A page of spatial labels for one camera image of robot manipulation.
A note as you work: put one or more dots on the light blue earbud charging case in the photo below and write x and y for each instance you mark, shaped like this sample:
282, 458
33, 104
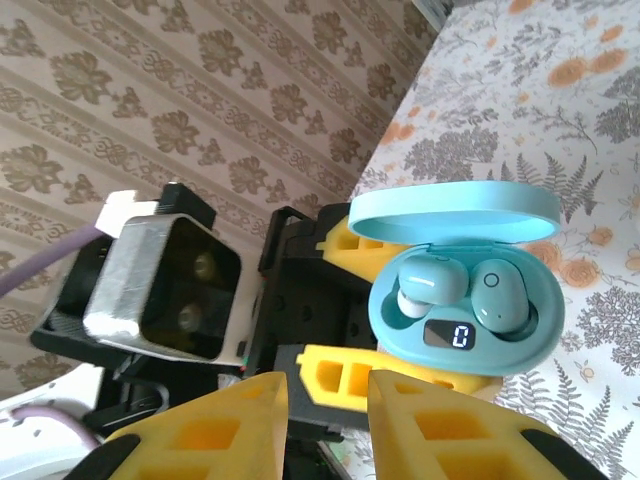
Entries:
500, 360

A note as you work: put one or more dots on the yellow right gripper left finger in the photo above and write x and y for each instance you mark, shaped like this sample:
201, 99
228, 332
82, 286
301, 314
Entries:
210, 435

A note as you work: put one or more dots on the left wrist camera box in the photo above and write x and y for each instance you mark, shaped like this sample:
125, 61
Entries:
125, 280

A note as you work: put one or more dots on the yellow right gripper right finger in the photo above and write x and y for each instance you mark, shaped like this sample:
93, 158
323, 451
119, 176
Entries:
450, 440

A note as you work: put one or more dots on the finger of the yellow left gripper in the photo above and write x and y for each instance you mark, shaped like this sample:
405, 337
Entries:
335, 375
345, 245

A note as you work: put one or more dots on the floral patterned tablecloth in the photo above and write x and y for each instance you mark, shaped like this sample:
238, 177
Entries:
500, 100

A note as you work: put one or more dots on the light blue earbud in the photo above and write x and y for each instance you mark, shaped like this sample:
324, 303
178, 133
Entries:
500, 300
430, 280

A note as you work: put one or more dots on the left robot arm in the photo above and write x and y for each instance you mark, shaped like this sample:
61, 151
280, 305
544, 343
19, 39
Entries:
45, 425

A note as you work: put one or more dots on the aluminium corner post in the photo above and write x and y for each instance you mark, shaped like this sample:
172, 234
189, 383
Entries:
430, 6

